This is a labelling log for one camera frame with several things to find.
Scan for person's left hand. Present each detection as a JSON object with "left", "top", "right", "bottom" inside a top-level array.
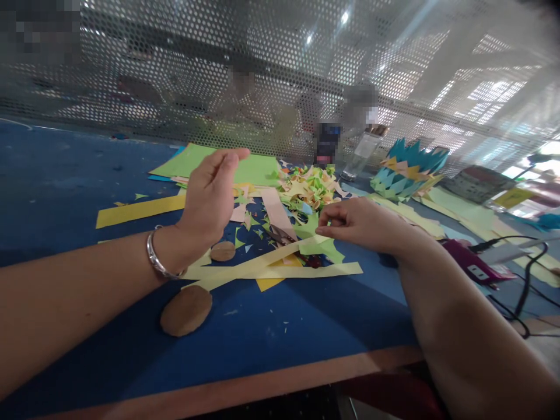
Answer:
[{"left": 174, "top": 148, "right": 251, "bottom": 273}]

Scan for person's right hand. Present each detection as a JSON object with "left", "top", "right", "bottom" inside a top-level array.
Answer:
[{"left": 314, "top": 197, "right": 428, "bottom": 259}]

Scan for person's right thumb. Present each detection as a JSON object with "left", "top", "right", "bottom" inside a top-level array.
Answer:
[{"left": 316, "top": 223, "right": 351, "bottom": 242}]

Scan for person's left fingers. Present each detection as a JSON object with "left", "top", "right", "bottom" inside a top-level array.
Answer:
[{"left": 199, "top": 148, "right": 251, "bottom": 193}]

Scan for person's right fingers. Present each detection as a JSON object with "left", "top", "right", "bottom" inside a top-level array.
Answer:
[{"left": 316, "top": 200, "right": 356, "bottom": 228}]

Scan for green paper cutout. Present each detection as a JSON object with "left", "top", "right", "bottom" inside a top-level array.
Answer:
[{"left": 293, "top": 214, "right": 347, "bottom": 266}]

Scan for green paper sheet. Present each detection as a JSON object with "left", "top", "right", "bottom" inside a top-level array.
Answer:
[{"left": 148, "top": 143, "right": 282, "bottom": 190}]

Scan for pile of folded paper pieces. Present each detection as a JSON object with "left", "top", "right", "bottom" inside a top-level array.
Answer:
[{"left": 274, "top": 163, "right": 347, "bottom": 216}]

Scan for pale yellow paper strip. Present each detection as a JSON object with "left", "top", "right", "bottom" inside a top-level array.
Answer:
[
  {"left": 181, "top": 236, "right": 336, "bottom": 293},
  {"left": 179, "top": 261, "right": 365, "bottom": 282}
]

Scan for small metal snips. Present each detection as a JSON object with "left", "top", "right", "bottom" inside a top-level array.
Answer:
[{"left": 262, "top": 223, "right": 303, "bottom": 247}]

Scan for pink paper strip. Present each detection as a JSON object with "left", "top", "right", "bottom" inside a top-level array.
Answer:
[{"left": 261, "top": 188, "right": 291, "bottom": 229}]

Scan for scattered coloured paper scraps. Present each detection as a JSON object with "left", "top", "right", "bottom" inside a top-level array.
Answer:
[{"left": 230, "top": 183, "right": 317, "bottom": 260}]

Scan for dark bottle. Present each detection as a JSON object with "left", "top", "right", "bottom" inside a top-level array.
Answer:
[{"left": 315, "top": 122, "right": 344, "bottom": 167}]

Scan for clear glass bottle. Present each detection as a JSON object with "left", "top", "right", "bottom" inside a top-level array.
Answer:
[{"left": 339, "top": 126, "right": 389, "bottom": 183}]

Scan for blue folded paper basket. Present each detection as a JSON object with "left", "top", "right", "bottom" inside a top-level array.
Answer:
[{"left": 369, "top": 137, "right": 451, "bottom": 204}]

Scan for orange paper triangle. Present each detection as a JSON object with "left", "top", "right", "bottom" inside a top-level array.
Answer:
[{"left": 255, "top": 278, "right": 288, "bottom": 293}]

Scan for small brown cork disc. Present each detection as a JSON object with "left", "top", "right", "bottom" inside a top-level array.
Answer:
[{"left": 209, "top": 241, "right": 237, "bottom": 263}]

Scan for perforated metal screen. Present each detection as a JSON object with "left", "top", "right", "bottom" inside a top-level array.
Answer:
[{"left": 0, "top": 0, "right": 560, "bottom": 178}]

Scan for blue table mat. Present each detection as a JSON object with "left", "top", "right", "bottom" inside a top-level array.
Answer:
[{"left": 0, "top": 118, "right": 560, "bottom": 408}]

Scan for pink glue gun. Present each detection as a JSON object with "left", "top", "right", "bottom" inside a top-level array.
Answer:
[{"left": 439, "top": 237, "right": 518, "bottom": 288}]

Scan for pale yellow paper sheets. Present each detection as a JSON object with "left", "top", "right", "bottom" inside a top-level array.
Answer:
[{"left": 370, "top": 191, "right": 560, "bottom": 288}]

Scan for printed cardboard box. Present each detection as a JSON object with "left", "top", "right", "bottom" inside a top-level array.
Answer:
[{"left": 440, "top": 164, "right": 522, "bottom": 206}]

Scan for large brown cork disc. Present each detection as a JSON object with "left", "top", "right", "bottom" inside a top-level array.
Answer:
[{"left": 159, "top": 286, "right": 214, "bottom": 338}]

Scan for person's body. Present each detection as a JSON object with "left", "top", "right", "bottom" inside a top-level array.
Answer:
[{"left": 279, "top": 372, "right": 452, "bottom": 420}]

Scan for yellow card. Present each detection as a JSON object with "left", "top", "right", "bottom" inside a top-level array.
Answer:
[{"left": 491, "top": 187, "right": 537, "bottom": 212}]

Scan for black cable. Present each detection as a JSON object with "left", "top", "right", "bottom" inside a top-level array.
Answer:
[{"left": 470, "top": 234, "right": 560, "bottom": 338}]

